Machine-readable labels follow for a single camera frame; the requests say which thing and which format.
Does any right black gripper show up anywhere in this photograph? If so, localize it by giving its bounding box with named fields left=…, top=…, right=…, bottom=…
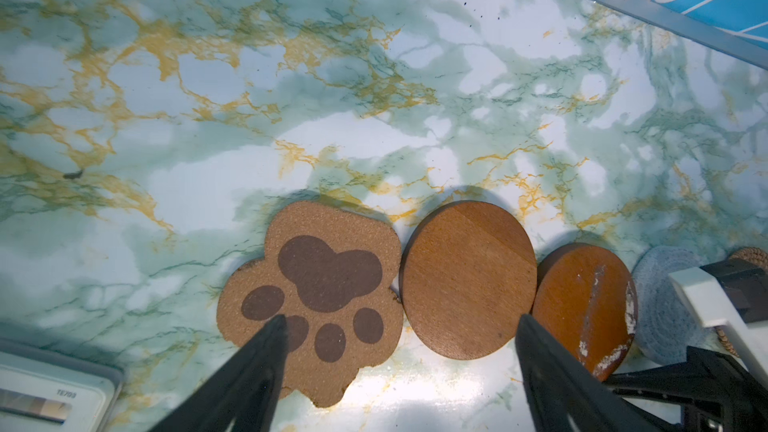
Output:
left=604, top=346, right=767, bottom=431

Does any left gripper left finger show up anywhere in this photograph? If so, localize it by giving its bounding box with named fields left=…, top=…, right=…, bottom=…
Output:
left=153, top=314, right=288, bottom=431

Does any woven rattan coaster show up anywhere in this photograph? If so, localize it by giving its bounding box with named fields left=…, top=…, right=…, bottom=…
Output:
left=716, top=247, right=768, bottom=358

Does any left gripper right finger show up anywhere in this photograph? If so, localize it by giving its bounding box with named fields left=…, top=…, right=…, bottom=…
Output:
left=515, top=314, right=659, bottom=431

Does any scratched round wooden coaster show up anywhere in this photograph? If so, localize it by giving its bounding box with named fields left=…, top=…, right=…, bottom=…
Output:
left=532, top=243, right=638, bottom=381

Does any paw shaped wooden coaster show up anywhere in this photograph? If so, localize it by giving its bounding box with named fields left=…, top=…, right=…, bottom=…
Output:
left=216, top=201, right=403, bottom=408

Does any grey blue crochet coaster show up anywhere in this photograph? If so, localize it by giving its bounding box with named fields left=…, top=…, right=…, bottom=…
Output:
left=632, top=246, right=716, bottom=365

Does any dark round wooden coaster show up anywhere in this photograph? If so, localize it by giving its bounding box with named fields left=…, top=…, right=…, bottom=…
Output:
left=399, top=201, right=537, bottom=360

